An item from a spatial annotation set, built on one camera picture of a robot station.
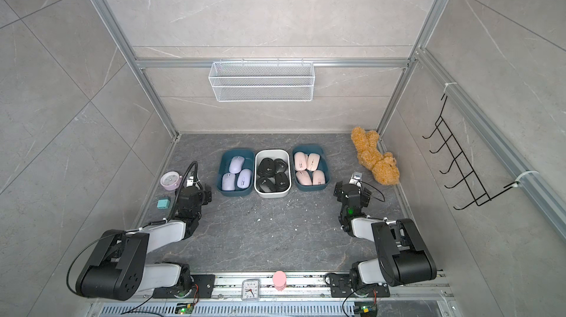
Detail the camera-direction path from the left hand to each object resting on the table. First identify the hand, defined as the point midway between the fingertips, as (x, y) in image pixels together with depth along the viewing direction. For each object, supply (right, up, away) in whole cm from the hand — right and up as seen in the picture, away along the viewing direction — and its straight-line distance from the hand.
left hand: (196, 183), depth 90 cm
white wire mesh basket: (+26, +46, +10) cm, 54 cm away
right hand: (+67, -1, +1) cm, 67 cm away
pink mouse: (+44, +9, +11) cm, 47 cm away
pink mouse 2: (+51, +9, +15) cm, 54 cm away
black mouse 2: (+35, +7, +9) cm, 37 cm away
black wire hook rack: (+94, +10, -22) cm, 97 cm away
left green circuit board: (+4, -38, -20) cm, 43 cm away
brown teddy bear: (+80, +7, +5) cm, 81 cm away
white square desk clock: (+26, -33, -19) cm, 46 cm away
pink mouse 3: (+46, +1, +8) cm, 46 cm away
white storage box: (+36, +12, +14) cm, 41 cm away
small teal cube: (-14, -9, 0) cm, 17 cm away
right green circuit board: (+65, -39, -19) cm, 78 cm away
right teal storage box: (+56, +6, +14) cm, 58 cm away
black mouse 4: (+29, -1, +3) cm, 29 cm away
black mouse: (+29, +6, +6) cm, 30 cm away
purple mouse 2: (+12, 0, +8) cm, 14 cm away
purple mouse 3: (+19, +1, +8) cm, 20 cm away
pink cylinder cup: (+36, -27, -23) cm, 50 cm away
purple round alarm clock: (-15, 0, +8) cm, 17 cm away
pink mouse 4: (+53, +1, +8) cm, 53 cm away
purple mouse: (+14, +7, +13) cm, 21 cm away
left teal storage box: (+8, +10, +14) cm, 19 cm away
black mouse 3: (+36, +1, +3) cm, 36 cm away
